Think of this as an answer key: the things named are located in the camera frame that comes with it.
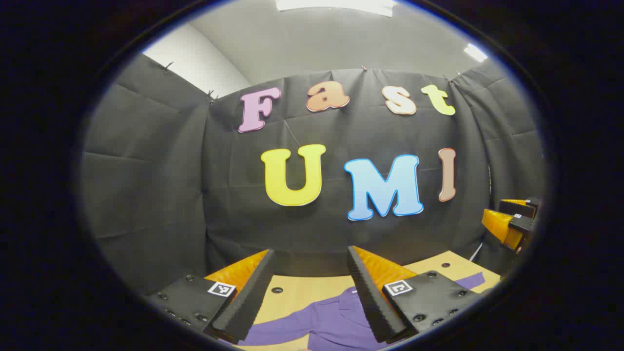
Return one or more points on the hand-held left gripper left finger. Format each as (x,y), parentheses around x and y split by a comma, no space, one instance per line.
(251,297)

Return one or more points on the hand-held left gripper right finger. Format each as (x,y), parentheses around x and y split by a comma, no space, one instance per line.
(370,297)

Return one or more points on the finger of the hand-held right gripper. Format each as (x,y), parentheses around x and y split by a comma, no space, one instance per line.
(502,226)
(519,208)

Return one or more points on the purple knit cardigan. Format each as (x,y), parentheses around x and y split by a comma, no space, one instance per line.
(321,321)

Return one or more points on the small ceiling light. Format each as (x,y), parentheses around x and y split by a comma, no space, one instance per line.
(475,52)

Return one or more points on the long ceiling light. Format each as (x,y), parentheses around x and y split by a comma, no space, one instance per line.
(336,5)

